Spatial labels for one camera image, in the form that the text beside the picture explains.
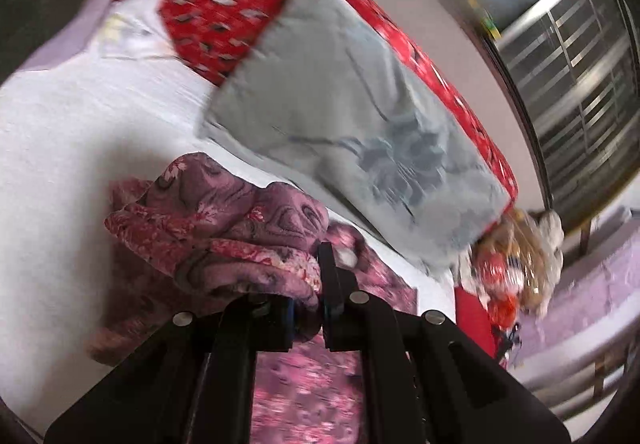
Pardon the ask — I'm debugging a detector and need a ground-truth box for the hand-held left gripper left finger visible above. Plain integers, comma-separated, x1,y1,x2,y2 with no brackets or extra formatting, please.
44,295,297,444

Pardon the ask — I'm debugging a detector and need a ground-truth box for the white bed sheet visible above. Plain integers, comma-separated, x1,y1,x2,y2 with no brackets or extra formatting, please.
0,0,457,444

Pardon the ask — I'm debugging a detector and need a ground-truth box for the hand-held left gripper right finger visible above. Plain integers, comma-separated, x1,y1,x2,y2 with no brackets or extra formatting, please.
318,242,572,444

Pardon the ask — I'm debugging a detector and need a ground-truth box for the purple textured mat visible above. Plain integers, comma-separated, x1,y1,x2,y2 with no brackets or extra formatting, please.
515,208,640,377

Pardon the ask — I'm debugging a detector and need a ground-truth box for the lavender cloth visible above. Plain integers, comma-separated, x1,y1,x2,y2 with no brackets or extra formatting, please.
20,0,124,71

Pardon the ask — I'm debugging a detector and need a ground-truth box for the pink floral cloth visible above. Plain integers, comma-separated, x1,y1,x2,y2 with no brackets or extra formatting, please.
85,151,419,444

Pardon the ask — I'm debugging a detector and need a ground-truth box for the grey floral blanket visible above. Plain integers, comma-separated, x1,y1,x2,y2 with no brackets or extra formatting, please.
200,0,512,276

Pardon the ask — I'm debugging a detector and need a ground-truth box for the window with metal grille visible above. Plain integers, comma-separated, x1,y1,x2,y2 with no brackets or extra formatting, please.
350,0,640,227

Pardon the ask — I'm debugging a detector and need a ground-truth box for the wooden rail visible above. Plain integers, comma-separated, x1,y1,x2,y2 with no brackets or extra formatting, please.
520,339,640,427

